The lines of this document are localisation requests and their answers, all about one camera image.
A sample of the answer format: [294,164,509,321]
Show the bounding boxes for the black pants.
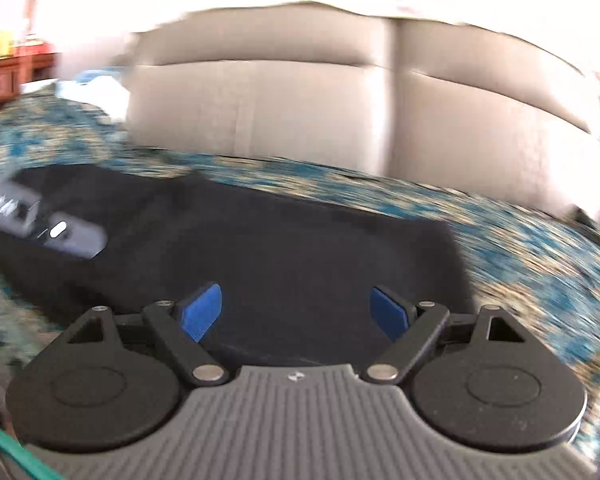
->
[0,165,476,366]

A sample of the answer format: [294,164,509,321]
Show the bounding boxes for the carved wooden cabinet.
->
[0,32,59,108]

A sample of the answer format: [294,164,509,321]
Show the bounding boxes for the white light-blue cloth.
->
[55,67,131,122]

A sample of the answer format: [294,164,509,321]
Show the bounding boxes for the teal paisley patterned blanket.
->
[0,86,600,463]

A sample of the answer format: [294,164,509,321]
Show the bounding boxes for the beige leather sofa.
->
[125,2,600,226]

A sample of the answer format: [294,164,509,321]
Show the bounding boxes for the teal cable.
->
[0,421,64,480]

